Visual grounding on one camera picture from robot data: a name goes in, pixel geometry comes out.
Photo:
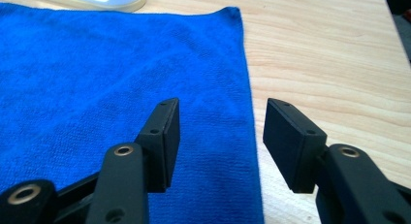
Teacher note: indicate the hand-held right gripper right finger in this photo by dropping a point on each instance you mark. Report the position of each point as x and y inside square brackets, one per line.
[290, 146]

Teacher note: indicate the dark object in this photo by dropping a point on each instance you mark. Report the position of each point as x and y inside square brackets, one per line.
[399, 2]

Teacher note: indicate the blue microfibre cloth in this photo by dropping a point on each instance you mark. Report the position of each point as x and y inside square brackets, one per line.
[113, 88]

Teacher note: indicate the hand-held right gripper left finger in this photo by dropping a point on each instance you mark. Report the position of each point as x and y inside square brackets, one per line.
[160, 143]

